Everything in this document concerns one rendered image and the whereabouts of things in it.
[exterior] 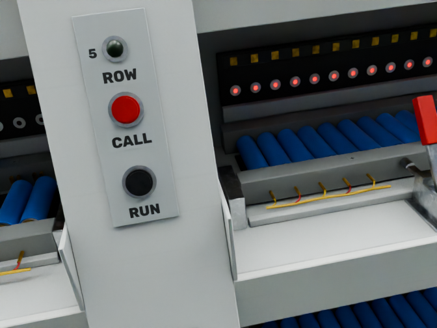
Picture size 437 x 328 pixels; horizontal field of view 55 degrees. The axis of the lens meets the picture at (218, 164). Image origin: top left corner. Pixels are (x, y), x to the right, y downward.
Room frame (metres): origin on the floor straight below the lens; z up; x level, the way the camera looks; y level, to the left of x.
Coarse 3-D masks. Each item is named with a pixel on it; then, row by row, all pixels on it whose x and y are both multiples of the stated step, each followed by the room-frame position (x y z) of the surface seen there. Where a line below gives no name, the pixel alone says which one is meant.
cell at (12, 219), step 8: (16, 184) 0.36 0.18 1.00; (24, 184) 0.36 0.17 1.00; (8, 192) 0.35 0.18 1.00; (16, 192) 0.35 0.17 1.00; (24, 192) 0.35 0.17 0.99; (8, 200) 0.34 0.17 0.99; (16, 200) 0.34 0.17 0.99; (24, 200) 0.35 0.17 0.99; (8, 208) 0.33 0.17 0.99; (16, 208) 0.33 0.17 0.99; (24, 208) 0.34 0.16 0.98; (0, 216) 0.32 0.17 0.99; (8, 216) 0.32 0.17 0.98; (16, 216) 0.32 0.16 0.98; (0, 224) 0.31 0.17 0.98; (8, 224) 0.31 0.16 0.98
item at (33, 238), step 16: (16, 224) 0.30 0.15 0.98; (32, 224) 0.30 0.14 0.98; (48, 224) 0.29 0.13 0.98; (0, 240) 0.28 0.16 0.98; (16, 240) 0.28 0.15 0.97; (32, 240) 0.28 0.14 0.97; (48, 240) 0.29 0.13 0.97; (0, 256) 0.28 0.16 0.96; (16, 256) 0.29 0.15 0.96; (16, 272) 0.27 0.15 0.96
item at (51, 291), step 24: (0, 144) 0.40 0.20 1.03; (24, 144) 0.40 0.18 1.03; (48, 144) 0.41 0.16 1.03; (0, 192) 0.39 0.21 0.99; (72, 264) 0.24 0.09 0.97; (0, 288) 0.27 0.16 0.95; (24, 288) 0.27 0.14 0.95; (48, 288) 0.26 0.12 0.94; (72, 288) 0.24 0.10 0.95; (0, 312) 0.25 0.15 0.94; (24, 312) 0.25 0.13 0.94; (48, 312) 0.24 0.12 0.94; (72, 312) 0.24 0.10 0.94
